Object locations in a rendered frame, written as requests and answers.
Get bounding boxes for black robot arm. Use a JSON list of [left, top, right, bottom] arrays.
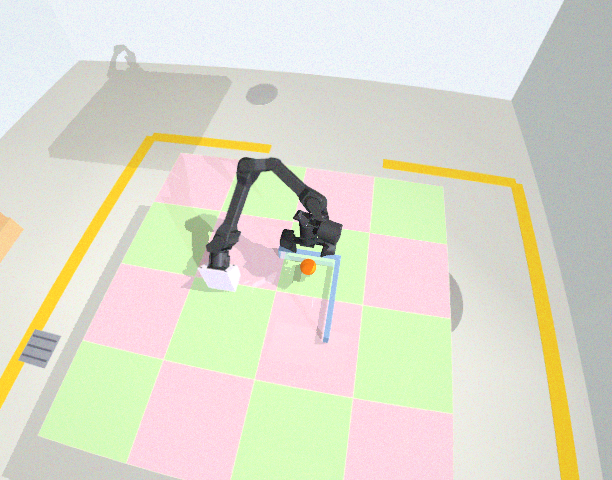
[[206, 157, 343, 271]]

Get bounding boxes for clear l-shaped low wall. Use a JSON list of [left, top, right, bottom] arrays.
[[279, 251, 335, 267]]

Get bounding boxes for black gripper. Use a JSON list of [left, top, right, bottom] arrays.
[[279, 229, 337, 258]]

